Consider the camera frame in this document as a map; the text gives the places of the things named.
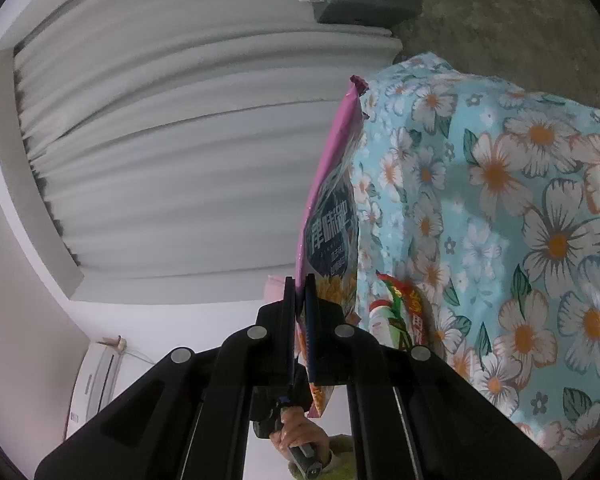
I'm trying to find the person's left hand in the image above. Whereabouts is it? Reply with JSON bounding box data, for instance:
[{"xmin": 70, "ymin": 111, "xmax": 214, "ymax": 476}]
[{"xmin": 271, "ymin": 406, "xmax": 332, "ymax": 467}]

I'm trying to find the white curtain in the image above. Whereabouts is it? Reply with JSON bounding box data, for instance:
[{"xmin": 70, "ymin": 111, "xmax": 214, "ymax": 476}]
[{"xmin": 11, "ymin": 0, "xmax": 404, "ymax": 304}]

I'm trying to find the white air conditioner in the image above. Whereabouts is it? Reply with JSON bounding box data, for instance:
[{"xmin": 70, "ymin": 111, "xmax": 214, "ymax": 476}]
[{"xmin": 61, "ymin": 341, "xmax": 127, "ymax": 442}]

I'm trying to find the red green packet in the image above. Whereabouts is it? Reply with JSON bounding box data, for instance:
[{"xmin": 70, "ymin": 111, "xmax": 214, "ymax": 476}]
[{"xmin": 367, "ymin": 271, "xmax": 444, "ymax": 357}]

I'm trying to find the floral blue tablecloth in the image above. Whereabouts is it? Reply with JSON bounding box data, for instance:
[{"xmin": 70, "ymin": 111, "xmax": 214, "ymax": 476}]
[{"xmin": 349, "ymin": 51, "xmax": 600, "ymax": 467}]

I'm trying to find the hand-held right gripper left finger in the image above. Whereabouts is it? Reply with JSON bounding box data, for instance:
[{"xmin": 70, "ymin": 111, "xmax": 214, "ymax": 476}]
[{"xmin": 34, "ymin": 276, "xmax": 298, "ymax": 480}]

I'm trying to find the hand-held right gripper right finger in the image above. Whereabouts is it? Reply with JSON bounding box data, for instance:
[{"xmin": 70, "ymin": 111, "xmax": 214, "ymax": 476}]
[{"xmin": 304, "ymin": 274, "xmax": 561, "ymax": 480}]

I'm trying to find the pink snack packet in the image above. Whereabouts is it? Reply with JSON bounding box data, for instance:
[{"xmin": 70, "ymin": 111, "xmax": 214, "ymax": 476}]
[{"xmin": 294, "ymin": 74, "xmax": 369, "ymax": 419}]

